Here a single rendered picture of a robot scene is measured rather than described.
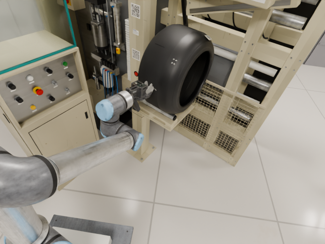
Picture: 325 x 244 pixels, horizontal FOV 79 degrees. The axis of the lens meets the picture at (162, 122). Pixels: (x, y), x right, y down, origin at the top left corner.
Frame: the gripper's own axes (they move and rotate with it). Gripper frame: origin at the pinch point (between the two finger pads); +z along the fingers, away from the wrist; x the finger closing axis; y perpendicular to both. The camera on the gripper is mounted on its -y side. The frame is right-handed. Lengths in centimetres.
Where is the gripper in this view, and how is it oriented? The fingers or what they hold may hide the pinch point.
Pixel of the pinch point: (151, 88)
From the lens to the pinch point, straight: 117.1
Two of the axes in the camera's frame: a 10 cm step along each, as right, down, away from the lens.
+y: 1.6, -7.5, -6.4
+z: 5.8, -4.5, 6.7
